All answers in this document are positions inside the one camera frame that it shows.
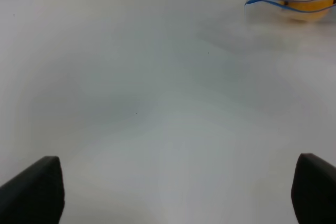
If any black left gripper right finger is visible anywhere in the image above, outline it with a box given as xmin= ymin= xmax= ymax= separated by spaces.
xmin=291 ymin=153 xmax=335 ymax=224

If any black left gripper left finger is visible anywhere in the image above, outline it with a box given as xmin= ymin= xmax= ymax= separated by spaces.
xmin=1 ymin=156 xmax=65 ymax=224

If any clear zip bag blue seal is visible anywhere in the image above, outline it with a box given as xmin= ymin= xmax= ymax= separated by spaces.
xmin=243 ymin=0 xmax=336 ymax=28

